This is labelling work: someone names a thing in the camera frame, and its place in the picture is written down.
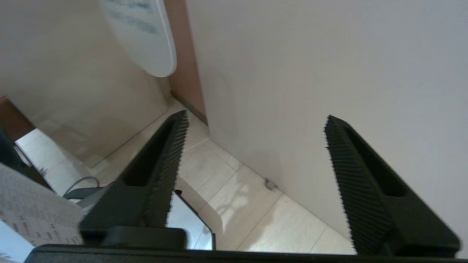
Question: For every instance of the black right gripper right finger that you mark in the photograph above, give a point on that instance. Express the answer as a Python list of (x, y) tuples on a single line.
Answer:
[(380, 219)]

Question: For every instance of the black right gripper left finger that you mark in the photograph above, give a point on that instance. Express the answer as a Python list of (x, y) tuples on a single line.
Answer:
[(120, 208)]

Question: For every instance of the white door hanger sign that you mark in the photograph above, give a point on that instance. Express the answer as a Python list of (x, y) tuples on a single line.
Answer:
[(146, 44)]

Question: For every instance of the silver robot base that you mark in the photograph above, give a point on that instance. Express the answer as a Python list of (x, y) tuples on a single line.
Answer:
[(186, 223)]

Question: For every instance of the grey floor door stop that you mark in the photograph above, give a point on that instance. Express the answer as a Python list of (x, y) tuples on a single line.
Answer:
[(270, 183)]

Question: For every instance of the white room door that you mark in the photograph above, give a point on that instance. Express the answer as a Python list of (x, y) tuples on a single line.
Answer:
[(329, 54)]

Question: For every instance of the printed table paper sheet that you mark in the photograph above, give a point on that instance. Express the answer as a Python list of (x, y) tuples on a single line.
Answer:
[(33, 208)]

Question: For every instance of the blank white paper sheet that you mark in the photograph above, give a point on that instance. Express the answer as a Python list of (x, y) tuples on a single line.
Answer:
[(11, 244)]

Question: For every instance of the dark skirting board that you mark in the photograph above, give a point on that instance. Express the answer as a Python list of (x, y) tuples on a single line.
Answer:
[(190, 109)]

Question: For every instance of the brown wooden panel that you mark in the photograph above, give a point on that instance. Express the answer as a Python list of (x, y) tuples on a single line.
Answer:
[(11, 120)]

